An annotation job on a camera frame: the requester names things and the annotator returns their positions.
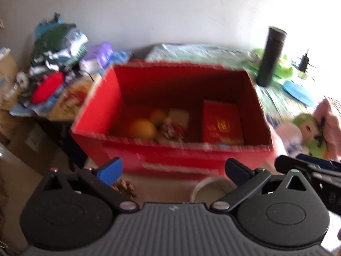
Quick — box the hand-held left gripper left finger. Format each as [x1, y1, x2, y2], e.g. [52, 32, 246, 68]
[40, 157, 140, 214]

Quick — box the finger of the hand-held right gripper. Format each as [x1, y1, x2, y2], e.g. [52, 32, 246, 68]
[275, 155, 341, 182]
[296, 153, 341, 171]

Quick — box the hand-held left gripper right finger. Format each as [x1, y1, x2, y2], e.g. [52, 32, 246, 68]
[210, 158, 309, 214]

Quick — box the brown pine cone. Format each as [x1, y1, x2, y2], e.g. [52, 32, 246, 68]
[111, 179, 137, 200]

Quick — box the printed packing tape roll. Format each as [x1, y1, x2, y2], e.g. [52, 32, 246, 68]
[190, 177, 239, 203]

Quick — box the small red gift box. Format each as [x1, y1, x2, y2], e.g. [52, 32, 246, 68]
[202, 100, 246, 146]

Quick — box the orange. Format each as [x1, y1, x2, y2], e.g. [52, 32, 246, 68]
[149, 109, 168, 125]
[129, 119, 157, 140]

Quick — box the snack wrapper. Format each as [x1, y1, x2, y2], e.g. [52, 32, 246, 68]
[157, 117, 187, 142]

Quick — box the small beige box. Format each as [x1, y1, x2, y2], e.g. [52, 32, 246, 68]
[167, 109, 191, 127]

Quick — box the large red cardboard box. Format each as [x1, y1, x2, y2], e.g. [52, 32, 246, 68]
[71, 61, 275, 176]

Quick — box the green plush toy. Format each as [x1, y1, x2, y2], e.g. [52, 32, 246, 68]
[292, 113, 329, 158]

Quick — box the pink plush toy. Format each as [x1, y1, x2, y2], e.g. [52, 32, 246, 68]
[313, 96, 341, 160]

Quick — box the blue plastic lid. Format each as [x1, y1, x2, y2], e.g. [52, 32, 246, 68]
[282, 80, 315, 106]

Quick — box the cartoon monkey picture book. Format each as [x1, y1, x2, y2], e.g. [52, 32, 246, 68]
[49, 75, 103, 120]

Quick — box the green frog plush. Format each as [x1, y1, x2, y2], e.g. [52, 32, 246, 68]
[250, 48, 293, 79]

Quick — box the black power adapter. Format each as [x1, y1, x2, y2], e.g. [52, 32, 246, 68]
[298, 49, 311, 72]

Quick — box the red pouch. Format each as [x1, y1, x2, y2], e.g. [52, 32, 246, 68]
[31, 72, 66, 104]

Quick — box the black thermos bottle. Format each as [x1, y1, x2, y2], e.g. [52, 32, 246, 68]
[256, 26, 288, 87]

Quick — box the blue white patterned cloth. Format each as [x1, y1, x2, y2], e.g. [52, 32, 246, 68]
[110, 50, 134, 64]

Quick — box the purple tissue pack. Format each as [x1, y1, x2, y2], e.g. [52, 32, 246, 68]
[80, 42, 114, 72]

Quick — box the green patterned blanket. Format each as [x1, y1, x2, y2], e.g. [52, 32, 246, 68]
[145, 43, 320, 118]

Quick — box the pile of clothes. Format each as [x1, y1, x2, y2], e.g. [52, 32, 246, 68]
[29, 13, 88, 78]

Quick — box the brown cardboard box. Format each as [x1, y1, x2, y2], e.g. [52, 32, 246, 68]
[0, 48, 19, 110]

